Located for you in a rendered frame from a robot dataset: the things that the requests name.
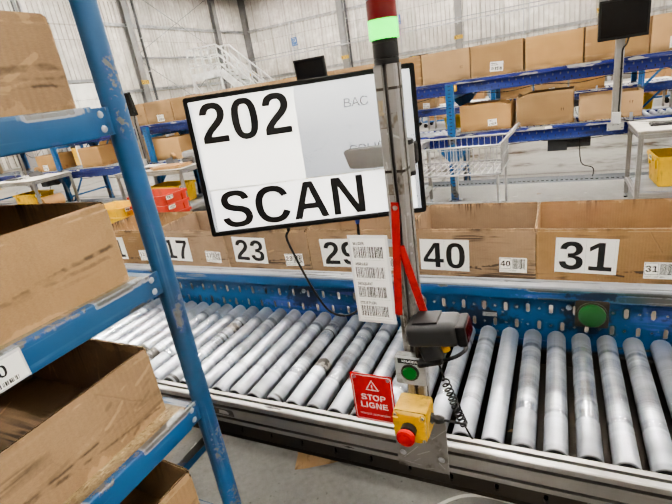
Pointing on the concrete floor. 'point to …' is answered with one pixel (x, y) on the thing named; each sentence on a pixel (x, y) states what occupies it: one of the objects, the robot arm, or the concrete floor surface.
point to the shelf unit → (23, 138)
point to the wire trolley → (472, 161)
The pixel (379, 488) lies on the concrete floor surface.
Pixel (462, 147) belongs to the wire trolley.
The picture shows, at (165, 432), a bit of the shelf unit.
